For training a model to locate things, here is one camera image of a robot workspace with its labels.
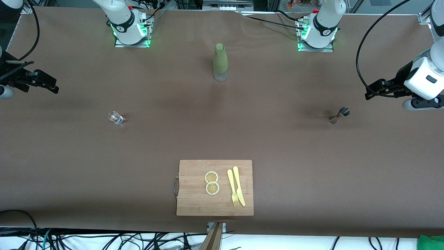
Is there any steel double jigger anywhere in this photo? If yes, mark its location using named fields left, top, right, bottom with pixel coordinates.
left=328, top=107, right=350, bottom=125

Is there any clear glass beaker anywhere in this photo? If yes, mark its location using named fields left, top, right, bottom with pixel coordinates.
left=108, top=111, right=124, bottom=125

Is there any brown table cover sheet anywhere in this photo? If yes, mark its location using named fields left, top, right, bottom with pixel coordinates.
left=0, top=6, right=444, bottom=239

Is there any green cloth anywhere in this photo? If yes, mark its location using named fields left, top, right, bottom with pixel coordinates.
left=418, top=235, right=444, bottom=250

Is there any green sleeved glass bottle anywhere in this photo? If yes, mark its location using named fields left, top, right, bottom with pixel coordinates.
left=213, top=43, right=229, bottom=82

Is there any yellow plastic knife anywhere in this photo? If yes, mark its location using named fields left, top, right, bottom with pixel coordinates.
left=233, top=166, right=246, bottom=207

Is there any yellow plastic fork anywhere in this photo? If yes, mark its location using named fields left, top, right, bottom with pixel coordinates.
left=227, top=169, right=240, bottom=207

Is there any grey power strip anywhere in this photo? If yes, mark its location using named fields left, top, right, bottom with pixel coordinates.
left=203, top=0, right=254, bottom=11

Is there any wooden cutting board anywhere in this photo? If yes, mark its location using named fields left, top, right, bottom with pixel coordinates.
left=173, top=159, right=254, bottom=217

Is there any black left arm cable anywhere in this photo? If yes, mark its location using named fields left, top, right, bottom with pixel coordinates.
left=357, top=0, right=413, bottom=98

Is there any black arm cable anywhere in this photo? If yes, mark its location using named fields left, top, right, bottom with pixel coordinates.
left=357, top=0, right=413, bottom=98
left=17, top=0, right=40, bottom=61

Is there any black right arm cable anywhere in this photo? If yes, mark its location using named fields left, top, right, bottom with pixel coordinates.
left=17, top=0, right=40, bottom=61

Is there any aluminium profile frame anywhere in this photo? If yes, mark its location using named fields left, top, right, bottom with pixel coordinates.
left=20, top=0, right=432, bottom=25

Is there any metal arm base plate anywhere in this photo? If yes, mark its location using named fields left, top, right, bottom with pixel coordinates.
left=298, top=17, right=334, bottom=52
left=114, top=16, right=153, bottom=48

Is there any black table cable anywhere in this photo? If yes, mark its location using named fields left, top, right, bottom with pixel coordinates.
left=239, top=12, right=306, bottom=32
left=276, top=10, right=303, bottom=22

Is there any black looped cable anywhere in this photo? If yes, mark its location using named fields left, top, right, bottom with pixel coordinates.
left=0, top=209, right=39, bottom=250

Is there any teal cable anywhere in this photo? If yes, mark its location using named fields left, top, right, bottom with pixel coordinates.
left=41, top=229, right=52, bottom=250

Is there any tangled black cable bundle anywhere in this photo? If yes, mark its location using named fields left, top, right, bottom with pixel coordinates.
left=52, top=232, right=208, bottom=250

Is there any wooden post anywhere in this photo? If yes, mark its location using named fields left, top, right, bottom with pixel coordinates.
left=199, top=222, right=223, bottom=250

